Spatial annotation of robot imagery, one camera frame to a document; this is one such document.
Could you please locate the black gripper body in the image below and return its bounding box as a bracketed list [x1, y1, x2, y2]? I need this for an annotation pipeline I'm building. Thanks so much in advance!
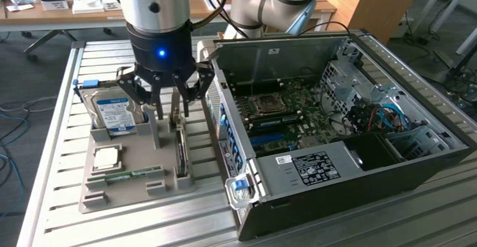
[124, 22, 198, 77]

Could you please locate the graphics card with metal bracket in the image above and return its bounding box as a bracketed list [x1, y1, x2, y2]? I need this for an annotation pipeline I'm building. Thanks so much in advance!
[168, 89, 190, 179]

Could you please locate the hard disk with blue rails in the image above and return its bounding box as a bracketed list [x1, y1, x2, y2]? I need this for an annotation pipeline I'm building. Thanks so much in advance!
[72, 79, 148, 136]

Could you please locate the metal CPU socket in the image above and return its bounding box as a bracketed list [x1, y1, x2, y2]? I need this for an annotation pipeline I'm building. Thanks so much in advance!
[248, 92, 286, 116]

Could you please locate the stack of white papers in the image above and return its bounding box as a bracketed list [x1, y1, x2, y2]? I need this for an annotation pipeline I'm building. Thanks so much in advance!
[202, 0, 233, 12]

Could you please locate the small white box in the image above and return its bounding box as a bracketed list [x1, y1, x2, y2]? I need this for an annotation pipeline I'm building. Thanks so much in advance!
[101, 0, 121, 12]

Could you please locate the flat white box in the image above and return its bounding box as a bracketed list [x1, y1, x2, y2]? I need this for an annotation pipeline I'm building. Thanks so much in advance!
[72, 2, 105, 15]

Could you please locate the grey parts rack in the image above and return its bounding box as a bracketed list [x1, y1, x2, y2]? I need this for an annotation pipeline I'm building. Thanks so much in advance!
[77, 87, 197, 214]

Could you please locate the silver CPU chip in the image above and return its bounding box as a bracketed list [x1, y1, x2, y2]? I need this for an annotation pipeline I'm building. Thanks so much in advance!
[92, 148, 122, 171]

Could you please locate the blue expansion slot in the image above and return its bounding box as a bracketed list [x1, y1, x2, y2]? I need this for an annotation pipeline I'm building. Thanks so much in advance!
[249, 134, 293, 147]

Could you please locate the wooden desk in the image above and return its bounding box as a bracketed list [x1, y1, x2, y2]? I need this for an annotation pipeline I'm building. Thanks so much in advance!
[0, 0, 338, 62]

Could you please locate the white box with black top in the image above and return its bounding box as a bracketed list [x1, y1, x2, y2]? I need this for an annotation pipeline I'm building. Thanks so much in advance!
[36, 0, 70, 11]

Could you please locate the green motherboard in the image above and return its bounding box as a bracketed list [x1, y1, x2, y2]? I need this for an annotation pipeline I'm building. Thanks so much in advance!
[233, 78, 335, 157]

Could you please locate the silver chipset heatsink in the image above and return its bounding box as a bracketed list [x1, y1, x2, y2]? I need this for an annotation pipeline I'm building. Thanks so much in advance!
[300, 136, 325, 149]

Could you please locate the silver metal disk bay cage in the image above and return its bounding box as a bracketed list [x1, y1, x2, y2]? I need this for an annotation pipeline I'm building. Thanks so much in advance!
[319, 37, 454, 161]

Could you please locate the blue case latch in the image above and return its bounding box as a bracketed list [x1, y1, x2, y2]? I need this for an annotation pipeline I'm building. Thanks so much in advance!
[229, 179, 249, 194]

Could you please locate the white card with red mark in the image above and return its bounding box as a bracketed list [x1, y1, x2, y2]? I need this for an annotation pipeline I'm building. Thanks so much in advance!
[5, 3, 34, 12]

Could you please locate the grey power supply unit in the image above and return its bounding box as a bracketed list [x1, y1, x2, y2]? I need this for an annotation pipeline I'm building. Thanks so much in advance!
[254, 142, 365, 197]

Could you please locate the wooden cabinet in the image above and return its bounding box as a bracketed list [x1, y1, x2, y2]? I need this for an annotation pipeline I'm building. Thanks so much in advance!
[310, 0, 427, 44]

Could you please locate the black open PC case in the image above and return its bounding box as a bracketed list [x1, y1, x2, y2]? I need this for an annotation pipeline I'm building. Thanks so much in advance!
[196, 28, 475, 242]

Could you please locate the blue SATA wire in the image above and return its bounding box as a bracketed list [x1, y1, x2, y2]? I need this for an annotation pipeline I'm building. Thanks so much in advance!
[375, 103, 413, 133]

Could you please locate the white table frame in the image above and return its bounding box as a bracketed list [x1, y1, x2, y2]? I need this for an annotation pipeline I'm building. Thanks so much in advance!
[427, 0, 477, 56]

